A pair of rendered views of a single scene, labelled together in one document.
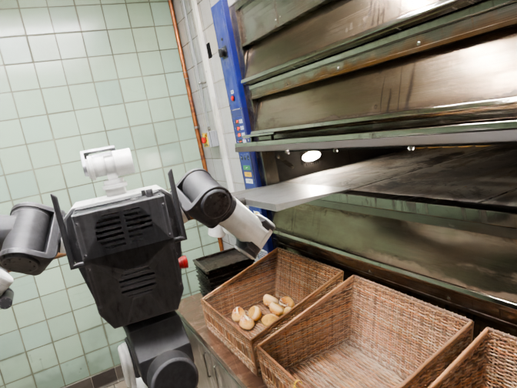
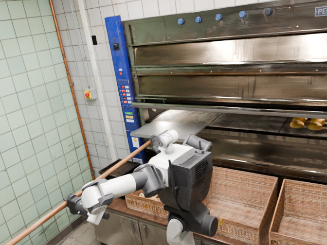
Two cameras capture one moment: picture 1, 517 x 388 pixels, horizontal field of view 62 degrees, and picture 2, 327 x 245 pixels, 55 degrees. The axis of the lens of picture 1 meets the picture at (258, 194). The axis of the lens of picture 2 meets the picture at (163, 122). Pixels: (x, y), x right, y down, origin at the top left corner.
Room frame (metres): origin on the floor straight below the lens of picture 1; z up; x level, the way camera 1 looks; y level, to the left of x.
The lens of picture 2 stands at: (-0.25, 1.13, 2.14)
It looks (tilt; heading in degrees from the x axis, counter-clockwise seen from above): 20 degrees down; 331
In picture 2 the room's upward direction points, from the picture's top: 8 degrees counter-clockwise
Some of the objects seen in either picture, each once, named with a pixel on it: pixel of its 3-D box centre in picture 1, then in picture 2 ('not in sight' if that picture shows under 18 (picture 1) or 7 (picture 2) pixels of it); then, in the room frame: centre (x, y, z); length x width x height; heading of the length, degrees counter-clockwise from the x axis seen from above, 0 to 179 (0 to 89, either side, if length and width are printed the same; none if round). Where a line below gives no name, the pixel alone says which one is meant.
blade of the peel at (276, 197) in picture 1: (279, 192); (168, 129); (1.89, -0.10, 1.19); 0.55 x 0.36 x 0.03; 26
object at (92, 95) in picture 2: (210, 138); (90, 93); (2.76, 0.24, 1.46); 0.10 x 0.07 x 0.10; 25
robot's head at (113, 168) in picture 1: (113, 168); (168, 140); (1.11, 0.36, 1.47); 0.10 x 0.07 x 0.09; 108
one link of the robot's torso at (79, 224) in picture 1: (130, 248); (181, 176); (1.05, 0.34, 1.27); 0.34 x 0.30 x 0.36; 108
